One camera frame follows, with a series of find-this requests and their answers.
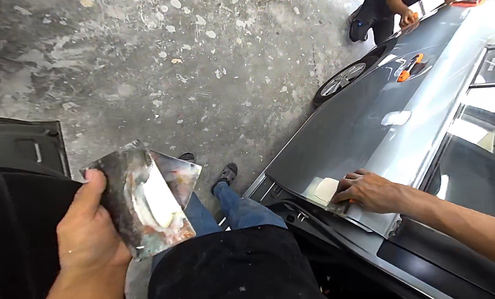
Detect person's right hand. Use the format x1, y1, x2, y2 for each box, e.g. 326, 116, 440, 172
331, 169, 407, 214

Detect person's left hand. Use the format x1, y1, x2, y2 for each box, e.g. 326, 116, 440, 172
56, 168, 132, 278

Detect putty spreader with orange part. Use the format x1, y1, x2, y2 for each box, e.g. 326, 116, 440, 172
326, 192, 361, 217

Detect metal plate with putty smears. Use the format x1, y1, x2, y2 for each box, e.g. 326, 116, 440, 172
80, 140, 197, 261

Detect smeared translucent square plate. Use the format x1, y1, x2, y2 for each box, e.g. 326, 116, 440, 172
149, 149, 202, 210

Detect person's left forearm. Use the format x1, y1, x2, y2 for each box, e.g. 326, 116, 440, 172
47, 266, 128, 299

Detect person's right forearm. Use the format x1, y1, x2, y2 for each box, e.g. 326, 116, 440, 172
399, 184, 495, 270

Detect grey car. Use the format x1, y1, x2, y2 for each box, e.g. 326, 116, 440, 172
220, 0, 495, 299

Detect white putty blob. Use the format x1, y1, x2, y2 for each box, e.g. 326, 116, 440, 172
142, 161, 182, 228

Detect large black padded object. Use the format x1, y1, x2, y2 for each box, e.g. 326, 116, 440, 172
0, 166, 91, 299

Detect dark grey car panel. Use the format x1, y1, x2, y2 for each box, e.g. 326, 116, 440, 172
0, 116, 71, 179

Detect person's legs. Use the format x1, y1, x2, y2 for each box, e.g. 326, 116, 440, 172
150, 152, 288, 272

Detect car wheel with silver rim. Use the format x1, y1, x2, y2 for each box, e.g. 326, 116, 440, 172
313, 38, 398, 108

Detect person's body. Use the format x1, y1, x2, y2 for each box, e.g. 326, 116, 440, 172
148, 225, 328, 299

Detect orange sanding block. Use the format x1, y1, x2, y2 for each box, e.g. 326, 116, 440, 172
401, 12, 420, 30

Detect orange car door handle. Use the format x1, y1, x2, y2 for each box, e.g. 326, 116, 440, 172
397, 53, 424, 83

